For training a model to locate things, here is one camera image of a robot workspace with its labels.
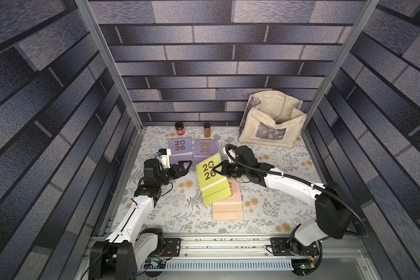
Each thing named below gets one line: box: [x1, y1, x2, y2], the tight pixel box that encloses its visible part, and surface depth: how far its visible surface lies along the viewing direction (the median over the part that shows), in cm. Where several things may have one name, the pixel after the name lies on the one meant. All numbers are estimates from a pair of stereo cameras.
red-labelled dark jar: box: [175, 121, 185, 136], surface depth 115 cm
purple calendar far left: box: [168, 137, 194, 166], surface depth 109 cm
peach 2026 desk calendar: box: [212, 177, 244, 221], surface depth 86 cm
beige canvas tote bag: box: [238, 90, 307, 148], surface depth 102 cm
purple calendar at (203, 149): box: [192, 138, 218, 170], surface depth 110 cm
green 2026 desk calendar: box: [195, 152, 232, 206], surface depth 80 cm
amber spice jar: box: [203, 121, 212, 138], surface depth 112 cm
